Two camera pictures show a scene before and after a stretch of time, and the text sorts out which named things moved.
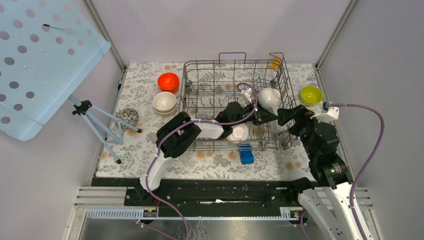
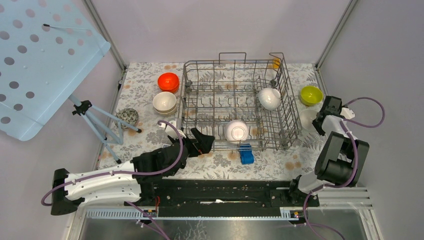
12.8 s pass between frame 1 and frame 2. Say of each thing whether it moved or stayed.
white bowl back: stayed
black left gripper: moved
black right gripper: moved
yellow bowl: stayed
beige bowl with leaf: stayed
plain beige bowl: stayed
